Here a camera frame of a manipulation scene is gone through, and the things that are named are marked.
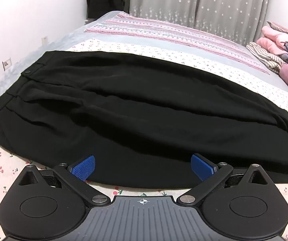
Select pink folded clothes pile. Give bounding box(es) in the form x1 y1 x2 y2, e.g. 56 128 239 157
256 21 288 63

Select white wall socket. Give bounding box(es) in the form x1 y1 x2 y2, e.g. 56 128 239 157
2 58 12 71

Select striped beige folded garment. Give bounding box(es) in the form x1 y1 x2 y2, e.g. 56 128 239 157
246 42 285 74

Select pink striped knit blanket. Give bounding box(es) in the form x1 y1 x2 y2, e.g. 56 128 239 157
85 12 269 74

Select white wall switch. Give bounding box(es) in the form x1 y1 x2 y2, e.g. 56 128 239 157
41 36 48 46

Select black pants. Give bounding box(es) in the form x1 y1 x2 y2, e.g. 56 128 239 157
0 51 288 188

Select grey star pattern curtain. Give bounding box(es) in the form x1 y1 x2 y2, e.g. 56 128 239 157
129 0 268 46

